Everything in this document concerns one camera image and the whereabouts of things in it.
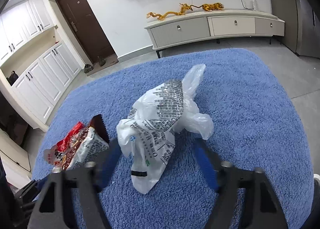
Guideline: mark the white rimmed trash bin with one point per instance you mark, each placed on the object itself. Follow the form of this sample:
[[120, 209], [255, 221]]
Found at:
[[316, 177]]

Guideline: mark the brown chocolate wrapper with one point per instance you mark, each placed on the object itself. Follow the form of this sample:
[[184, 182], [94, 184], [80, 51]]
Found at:
[[89, 142]]

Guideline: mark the white router on cabinet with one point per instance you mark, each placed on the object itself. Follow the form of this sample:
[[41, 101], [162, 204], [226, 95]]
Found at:
[[254, 5]]

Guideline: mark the red snack bag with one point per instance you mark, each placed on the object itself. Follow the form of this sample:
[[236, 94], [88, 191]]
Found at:
[[57, 153]]

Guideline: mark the dark brown entrance door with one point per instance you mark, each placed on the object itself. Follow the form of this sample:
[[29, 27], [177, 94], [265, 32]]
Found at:
[[87, 30]]

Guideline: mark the white printed plastic bag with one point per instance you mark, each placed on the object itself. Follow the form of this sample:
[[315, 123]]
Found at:
[[148, 133]]

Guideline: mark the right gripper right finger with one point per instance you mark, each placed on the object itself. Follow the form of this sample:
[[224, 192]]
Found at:
[[261, 207]]

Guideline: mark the golden tiger figurine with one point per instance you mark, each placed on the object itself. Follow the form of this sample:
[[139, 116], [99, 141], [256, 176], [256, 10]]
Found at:
[[210, 7]]

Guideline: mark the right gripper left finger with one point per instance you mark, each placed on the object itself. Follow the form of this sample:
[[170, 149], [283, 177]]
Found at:
[[54, 205]]

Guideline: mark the pair of shoes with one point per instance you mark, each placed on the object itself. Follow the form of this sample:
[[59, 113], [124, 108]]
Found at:
[[95, 67]]

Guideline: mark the golden dragon figurine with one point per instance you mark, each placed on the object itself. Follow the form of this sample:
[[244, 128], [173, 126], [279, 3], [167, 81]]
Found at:
[[183, 9]]

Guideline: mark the white low tv cabinet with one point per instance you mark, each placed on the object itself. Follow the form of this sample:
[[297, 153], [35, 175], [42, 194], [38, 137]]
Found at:
[[213, 25]]

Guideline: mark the grey double door refrigerator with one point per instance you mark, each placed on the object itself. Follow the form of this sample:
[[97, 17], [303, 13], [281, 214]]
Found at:
[[301, 26]]

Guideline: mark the white wall cabinets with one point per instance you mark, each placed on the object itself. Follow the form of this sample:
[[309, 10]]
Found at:
[[37, 66]]

